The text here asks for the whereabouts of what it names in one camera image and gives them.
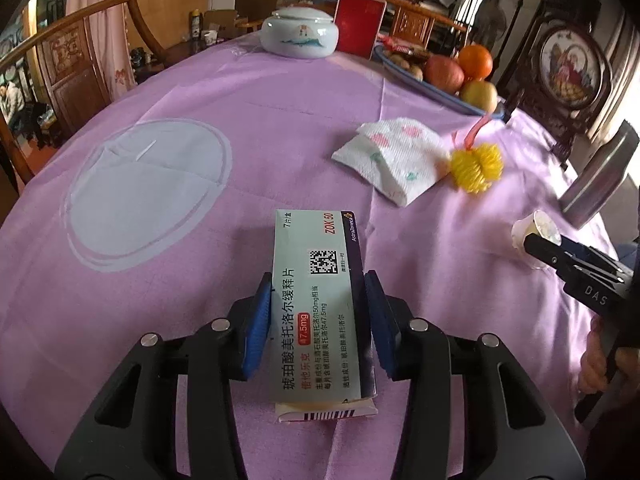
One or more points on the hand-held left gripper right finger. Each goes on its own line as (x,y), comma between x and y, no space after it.
(380,325)

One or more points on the round-back wooden armchair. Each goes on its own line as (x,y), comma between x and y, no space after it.
(70,65)

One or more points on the dark wooden side table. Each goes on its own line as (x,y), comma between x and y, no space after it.
(175,57)

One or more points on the stainless steel thermos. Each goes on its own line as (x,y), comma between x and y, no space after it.
(597,175)

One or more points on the blue oval plate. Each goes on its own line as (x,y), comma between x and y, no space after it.
(450,99)

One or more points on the framed embroidery stand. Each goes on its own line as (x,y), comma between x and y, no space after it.
(567,70)

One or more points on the person's right hand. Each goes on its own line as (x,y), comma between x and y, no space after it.
(593,360)

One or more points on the small white plastic cup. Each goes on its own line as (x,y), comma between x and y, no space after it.
(527,235)

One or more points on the pile of walnuts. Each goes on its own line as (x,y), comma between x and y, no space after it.
(407,66)

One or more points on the carved wooden chair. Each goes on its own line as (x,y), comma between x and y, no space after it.
(417,22)

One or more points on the yellow apple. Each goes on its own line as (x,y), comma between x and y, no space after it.
(479,96)

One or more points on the white patterned paper napkin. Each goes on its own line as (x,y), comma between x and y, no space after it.
(395,157)

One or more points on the red box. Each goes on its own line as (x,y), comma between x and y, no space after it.
(359,25)

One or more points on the cardboard box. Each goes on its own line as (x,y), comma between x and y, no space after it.
(222,21)

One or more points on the beige window curtain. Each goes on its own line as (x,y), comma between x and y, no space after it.
(617,75)

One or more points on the orange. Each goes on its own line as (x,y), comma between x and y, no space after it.
(476,62)

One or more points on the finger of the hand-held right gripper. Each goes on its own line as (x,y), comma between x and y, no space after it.
(547,250)

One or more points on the yellow mesh ball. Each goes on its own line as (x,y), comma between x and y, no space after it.
(475,167)

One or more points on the white ceramic lidded jar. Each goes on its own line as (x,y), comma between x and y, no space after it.
(300,32)

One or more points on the red snack packets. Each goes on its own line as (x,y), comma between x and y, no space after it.
(402,46)

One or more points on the pink floral curtain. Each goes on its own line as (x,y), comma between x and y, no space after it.
(100,15)

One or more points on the small white mug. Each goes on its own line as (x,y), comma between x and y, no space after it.
(210,37)

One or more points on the red apple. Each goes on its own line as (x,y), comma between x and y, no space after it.
(444,74)

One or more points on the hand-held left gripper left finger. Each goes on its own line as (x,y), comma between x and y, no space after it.
(255,325)

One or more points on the white medicine box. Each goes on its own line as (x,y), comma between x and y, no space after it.
(320,310)

